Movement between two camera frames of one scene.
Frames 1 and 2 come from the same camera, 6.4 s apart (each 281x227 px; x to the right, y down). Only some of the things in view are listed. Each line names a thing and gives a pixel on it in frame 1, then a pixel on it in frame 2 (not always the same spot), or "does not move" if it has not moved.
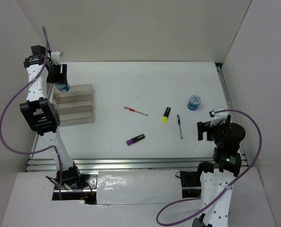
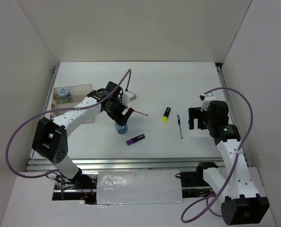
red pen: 131,109 does not move
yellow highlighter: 164,118 does not move
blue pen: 179,122 does not move
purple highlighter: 135,139 does not move
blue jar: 62,86 -> 63,92
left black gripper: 61,77 -> 125,117
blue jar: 194,102 -> 120,129
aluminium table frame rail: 35,163 does not move
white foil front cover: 118,187 does not move
